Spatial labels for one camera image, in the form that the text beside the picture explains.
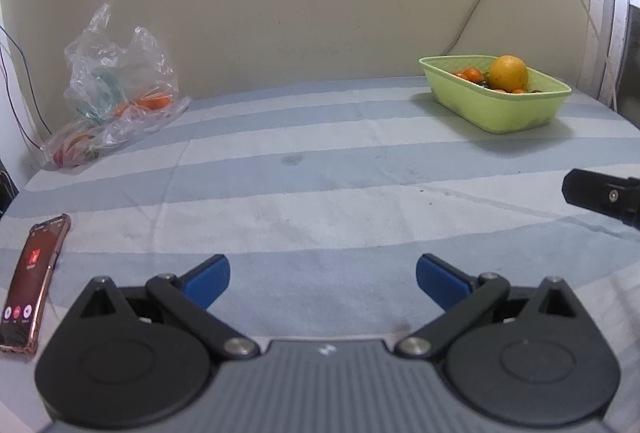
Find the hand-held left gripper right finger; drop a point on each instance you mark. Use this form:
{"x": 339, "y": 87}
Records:
{"x": 440, "y": 280}

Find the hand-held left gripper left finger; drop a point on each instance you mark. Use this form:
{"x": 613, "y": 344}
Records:
{"x": 207, "y": 280}

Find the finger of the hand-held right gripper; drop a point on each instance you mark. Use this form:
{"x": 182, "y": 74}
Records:
{"x": 595, "y": 190}

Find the green plastic basket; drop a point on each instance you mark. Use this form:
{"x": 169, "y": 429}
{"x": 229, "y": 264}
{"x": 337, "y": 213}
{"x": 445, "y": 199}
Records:
{"x": 500, "y": 110}

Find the large yellow citrus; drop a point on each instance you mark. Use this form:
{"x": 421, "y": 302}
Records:
{"x": 509, "y": 73}

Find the dark cherry tomato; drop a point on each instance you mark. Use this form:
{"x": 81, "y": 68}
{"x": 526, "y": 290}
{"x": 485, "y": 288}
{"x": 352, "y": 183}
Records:
{"x": 483, "y": 84}

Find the small mandarin orange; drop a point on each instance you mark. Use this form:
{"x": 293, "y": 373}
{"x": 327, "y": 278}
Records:
{"x": 469, "y": 74}

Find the striped blue white sheet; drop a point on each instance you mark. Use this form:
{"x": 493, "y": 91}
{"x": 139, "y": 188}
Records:
{"x": 325, "y": 163}

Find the smartphone in clear case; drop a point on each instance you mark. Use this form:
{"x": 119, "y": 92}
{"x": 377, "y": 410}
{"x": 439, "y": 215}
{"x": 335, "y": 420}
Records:
{"x": 30, "y": 283}

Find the orange fruit in bag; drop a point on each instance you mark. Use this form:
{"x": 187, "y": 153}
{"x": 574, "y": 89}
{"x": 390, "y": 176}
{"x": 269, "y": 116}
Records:
{"x": 147, "y": 105}

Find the clear plastic bag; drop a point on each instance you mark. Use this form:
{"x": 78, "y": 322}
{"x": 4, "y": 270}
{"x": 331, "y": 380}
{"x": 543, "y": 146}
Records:
{"x": 115, "y": 88}

